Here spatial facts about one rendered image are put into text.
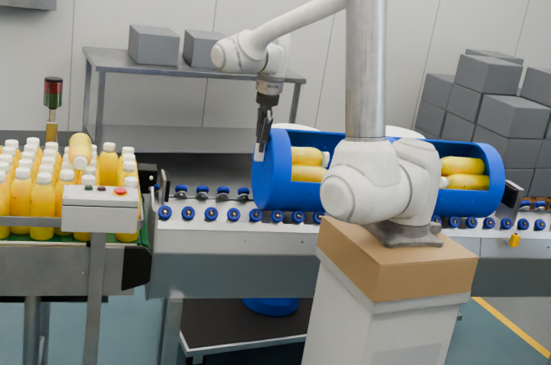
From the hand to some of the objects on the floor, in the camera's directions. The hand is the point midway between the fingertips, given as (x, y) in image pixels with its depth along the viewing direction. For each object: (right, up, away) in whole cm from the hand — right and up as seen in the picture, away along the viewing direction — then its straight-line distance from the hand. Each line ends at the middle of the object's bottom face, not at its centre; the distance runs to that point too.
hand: (259, 151), depth 212 cm
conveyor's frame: (-129, -102, +5) cm, 164 cm away
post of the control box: (-59, -115, -3) cm, 130 cm away
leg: (-38, -109, +25) cm, 118 cm away
